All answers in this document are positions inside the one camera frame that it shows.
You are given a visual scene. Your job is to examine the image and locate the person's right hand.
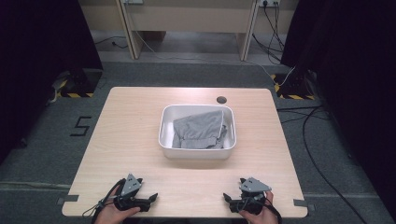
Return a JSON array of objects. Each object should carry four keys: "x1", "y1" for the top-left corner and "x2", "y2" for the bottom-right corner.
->
[{"x1": 238, "y1": 190, "x2": 280, "y2": 224}]

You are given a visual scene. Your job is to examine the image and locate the gray tape strip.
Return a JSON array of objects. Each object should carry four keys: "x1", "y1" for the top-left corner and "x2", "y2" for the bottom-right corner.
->
[
  {"x1": 56, "y1": 194, "x2": 80, "y2": 206},
  {"x1": 292, "y1": 199, "x2": 316, "y2": 213}
]

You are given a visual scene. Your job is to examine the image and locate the black curtain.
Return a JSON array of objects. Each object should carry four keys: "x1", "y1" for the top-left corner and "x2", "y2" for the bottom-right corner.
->
[
  {"x1": 279, "y1": 0, "x2": 396, "y2": 216},
  {"x1": 0, "y1": 0, "x2": 104, "y2": 164}
]

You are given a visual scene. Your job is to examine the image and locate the right hand-held gripper cable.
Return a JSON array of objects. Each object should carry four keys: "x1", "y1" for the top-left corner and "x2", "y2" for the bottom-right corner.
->
[{"x1": 241, "y1": 195, "x2": 284, "y2": 224}]

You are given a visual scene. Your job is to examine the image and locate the hand-held gripper cable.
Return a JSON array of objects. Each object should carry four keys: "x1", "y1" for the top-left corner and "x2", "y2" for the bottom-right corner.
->
[
  {"x1": 241, "y1": 195, "x2": 284, "y2": 224},
  {"x1": 81, "y1": 177, "x2": 127, "y2": 224}
]

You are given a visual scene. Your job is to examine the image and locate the gray shorts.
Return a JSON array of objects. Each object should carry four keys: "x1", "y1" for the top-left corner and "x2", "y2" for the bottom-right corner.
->
[{"x1": 171, "y1": 109, "x2": 229, "y2": 150}]

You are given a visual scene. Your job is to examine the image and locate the white plastic basin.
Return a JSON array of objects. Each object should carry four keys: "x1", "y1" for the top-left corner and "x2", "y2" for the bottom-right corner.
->
[{"x1": 158, "y1": 104, "x2": 237, "y2": 161}]

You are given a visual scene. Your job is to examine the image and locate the bundle of black cables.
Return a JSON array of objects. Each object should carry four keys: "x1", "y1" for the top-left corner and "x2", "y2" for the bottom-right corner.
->
[{"x1": 251, "y1": 2, "x2": 287, "y2": 63}]

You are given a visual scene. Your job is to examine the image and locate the left hand-held gripper cable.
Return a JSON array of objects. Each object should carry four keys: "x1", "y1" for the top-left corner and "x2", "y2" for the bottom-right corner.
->
[{"x1": 81, "y1": 177, "x2": 127, "y2": 224}]

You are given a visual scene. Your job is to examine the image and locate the black stand base striped tape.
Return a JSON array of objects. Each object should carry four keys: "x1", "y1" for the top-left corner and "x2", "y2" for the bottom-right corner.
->
[
  {"x1": 50, "y1": 68, "x2": 104, "y2": 99},
  {"x1": 270, "y1": 68, "x2": 317, "y2": 101}
]

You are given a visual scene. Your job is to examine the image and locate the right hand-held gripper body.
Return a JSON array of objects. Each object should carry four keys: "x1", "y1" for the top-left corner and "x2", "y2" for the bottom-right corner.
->
[{"x1": 229, "y1": 176, "x2": 273, "y2": 216}]

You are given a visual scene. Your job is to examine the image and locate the light wooden desk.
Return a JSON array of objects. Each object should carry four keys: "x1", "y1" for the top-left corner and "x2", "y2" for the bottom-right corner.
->
[{"x1": 78, "y1": 0, "x2": 301, "y2": 62}]

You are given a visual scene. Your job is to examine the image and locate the long white cable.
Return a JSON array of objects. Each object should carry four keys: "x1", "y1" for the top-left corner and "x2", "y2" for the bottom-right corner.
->
[{"x1": 133, "y1": 29, "x2": 297, "y2": 88}]

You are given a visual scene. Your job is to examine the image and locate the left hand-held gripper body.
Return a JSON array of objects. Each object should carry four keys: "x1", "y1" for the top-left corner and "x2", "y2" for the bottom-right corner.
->
[{"x1": 113, "y1": 173, "x2": 151, "y2": 213}]

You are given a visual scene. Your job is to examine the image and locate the thin black floor cable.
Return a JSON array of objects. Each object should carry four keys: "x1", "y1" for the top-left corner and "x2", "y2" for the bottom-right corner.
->
[{"x1": 93, "y1": 35, "x2": 129, "y2": 50}]

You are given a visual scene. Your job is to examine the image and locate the thick black floor cable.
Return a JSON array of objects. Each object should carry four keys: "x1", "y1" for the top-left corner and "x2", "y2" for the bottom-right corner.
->
[{"x1": 276, "y1": 105, "x2": 370, "y2": 224}]

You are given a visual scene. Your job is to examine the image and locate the person's left hand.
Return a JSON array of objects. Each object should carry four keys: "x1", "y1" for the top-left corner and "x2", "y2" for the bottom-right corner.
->
[{"x1": 92, "y1": 185, "x2": 142, "y2": 224}]

